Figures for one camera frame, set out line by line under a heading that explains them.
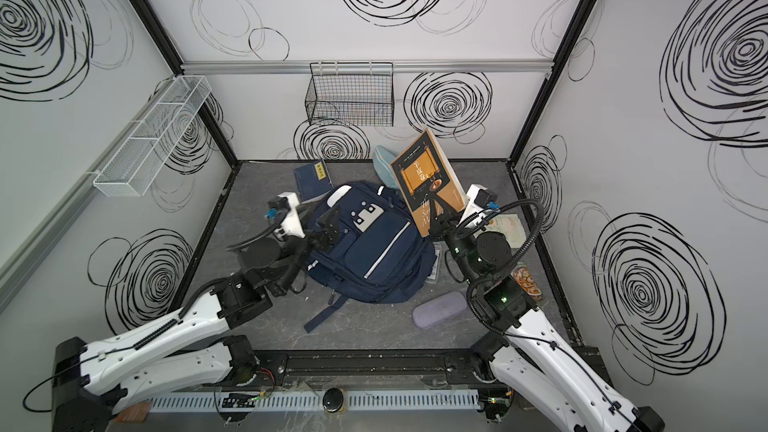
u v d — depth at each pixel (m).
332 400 0.62
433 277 0.88
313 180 1.13
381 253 0.89
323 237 0.58
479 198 0.55
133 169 0.72
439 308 0.81
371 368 0.75
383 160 1.15
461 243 0.56
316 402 0.64
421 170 0.67
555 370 0.44
